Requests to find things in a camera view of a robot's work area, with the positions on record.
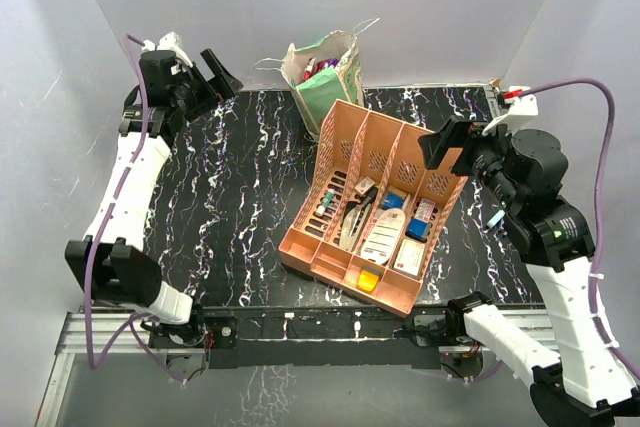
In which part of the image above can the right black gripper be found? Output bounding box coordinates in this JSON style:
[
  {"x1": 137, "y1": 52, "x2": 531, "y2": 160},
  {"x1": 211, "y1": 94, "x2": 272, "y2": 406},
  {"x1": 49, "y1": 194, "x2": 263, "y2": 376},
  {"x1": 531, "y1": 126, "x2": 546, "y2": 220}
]
[{"x1": 418, "y1": 115, "x2": 521, "y2": 210}]

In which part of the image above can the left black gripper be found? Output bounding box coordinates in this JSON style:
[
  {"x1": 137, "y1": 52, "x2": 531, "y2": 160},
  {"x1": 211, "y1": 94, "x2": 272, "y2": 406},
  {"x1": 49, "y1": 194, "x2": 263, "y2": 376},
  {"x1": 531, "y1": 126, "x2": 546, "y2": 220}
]
[{"x1": 171, "y1": 50, "x2": 241, "y2": 121}]

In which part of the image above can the green white paper bag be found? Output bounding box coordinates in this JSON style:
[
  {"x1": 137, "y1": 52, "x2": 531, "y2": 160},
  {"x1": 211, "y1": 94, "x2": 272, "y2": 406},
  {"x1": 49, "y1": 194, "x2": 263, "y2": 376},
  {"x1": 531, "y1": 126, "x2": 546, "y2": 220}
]
[{"x1": 254, "y1": 18, "x2": 379, "y2": 141}]

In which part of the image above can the orange plastic desk organizer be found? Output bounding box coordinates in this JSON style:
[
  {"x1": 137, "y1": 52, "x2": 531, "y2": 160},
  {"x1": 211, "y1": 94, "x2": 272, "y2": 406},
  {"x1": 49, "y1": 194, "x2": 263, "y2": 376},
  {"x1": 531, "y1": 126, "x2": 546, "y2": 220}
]
[{"x1": 279, "y1": 100, "x2": 466, "y2": 317}]

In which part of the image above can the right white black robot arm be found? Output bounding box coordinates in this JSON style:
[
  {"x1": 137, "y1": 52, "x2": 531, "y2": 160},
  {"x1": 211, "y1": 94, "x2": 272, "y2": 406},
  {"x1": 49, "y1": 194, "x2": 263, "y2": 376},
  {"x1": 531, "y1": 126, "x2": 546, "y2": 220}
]
[{"x1": 418, "y1": 118, "x2": 639, "y2": 426}]

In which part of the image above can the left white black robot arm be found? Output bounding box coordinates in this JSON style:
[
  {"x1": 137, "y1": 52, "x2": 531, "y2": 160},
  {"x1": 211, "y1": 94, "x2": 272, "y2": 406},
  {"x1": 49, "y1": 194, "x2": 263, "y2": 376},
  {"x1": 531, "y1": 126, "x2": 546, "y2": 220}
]
[{"x1": 64, "y1": 47, "x2": 243, "y2": 346}]

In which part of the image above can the red snack packet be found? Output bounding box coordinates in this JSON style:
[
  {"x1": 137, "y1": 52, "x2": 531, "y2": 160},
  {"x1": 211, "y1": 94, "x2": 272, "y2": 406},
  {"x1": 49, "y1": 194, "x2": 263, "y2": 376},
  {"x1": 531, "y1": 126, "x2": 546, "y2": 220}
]
[{"x1": 302, "y1": 58, "x2": 318, "y2": 82}]

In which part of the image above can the light blue white clip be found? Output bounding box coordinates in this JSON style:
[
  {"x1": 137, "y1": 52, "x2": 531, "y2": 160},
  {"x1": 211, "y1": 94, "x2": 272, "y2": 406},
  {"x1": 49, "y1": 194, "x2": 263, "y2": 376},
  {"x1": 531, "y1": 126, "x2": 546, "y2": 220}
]
[{"x1": 485, "y1": 210, "x2": 505, "y2": 231}]

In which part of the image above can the blue small box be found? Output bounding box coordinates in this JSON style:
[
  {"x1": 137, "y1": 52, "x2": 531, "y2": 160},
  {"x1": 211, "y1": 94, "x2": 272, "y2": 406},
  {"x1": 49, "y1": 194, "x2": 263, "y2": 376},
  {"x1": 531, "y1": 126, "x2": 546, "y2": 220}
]
[{"x1": 406, "y1": 217, "x2": 430, "y2": 243}]

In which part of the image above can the white oval label card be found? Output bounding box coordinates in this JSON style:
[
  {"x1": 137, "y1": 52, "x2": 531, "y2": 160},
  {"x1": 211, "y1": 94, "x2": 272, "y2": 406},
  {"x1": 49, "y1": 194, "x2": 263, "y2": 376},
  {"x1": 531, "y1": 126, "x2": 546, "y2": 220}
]
[{"x1": 360, "y1": 208, "x2": 406, "y2": 265}]

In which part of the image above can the white red card box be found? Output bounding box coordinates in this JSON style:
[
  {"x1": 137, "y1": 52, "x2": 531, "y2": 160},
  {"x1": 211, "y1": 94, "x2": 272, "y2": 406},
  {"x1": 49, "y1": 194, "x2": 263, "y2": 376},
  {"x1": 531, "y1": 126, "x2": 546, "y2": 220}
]
[{"x1": 393, "y1": 239, "x2": 426, "y2": 278}]

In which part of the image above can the green white glue stick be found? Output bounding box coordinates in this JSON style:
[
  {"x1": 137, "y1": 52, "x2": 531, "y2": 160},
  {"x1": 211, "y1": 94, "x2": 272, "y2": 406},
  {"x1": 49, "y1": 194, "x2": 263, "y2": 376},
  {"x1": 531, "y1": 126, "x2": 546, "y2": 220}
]
[{"x1": 315, "y1": 188, "x2": 336, "y2": 217}]

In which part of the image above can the yellow block in organizer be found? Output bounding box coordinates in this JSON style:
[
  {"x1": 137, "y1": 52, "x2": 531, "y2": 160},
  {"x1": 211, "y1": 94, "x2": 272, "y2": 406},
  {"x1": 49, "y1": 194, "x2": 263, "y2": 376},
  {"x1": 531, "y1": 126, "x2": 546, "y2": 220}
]
[{"x1": 357, "y1": 270, "x2": 380, "y2": 293}]

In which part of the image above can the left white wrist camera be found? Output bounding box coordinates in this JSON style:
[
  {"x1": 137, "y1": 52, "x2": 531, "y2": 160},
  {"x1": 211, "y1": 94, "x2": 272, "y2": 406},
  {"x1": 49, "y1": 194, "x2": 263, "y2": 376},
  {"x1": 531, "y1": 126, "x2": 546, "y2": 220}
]
[{"x1": 141, "y1": 31, "x2": 194, "y2": 68}]

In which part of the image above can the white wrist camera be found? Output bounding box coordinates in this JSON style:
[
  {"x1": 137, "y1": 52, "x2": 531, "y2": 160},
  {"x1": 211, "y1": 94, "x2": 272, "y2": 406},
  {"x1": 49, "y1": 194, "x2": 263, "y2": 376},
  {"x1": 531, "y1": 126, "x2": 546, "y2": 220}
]
[
  {"x1": 482, "y1": 86, "x2": 538, "y2": 137},
  {"x1": 141, "y1": 31, "x2": 194, "y2": 68}
]

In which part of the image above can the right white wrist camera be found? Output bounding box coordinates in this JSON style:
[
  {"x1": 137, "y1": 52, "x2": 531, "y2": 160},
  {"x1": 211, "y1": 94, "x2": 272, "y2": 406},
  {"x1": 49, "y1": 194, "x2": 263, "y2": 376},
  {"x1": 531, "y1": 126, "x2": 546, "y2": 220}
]
[{"x1": 482, "y1": 86, "x2": 538, "y2": 137}]

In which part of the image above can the black mounting base plate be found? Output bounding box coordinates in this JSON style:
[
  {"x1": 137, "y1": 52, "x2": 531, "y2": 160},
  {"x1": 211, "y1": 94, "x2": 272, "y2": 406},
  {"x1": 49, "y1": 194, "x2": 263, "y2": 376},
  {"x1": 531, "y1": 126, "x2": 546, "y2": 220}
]
[{"x1": 149, "y1": 305, "x2": 482, "y2": 369}]

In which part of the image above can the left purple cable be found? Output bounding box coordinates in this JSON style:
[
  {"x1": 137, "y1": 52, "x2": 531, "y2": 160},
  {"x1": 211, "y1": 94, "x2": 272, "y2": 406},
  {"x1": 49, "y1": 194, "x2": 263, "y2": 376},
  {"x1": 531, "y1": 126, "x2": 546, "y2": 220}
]
[{"x1": 82, "y1": 33, "x2": 211, "y2": 382}]

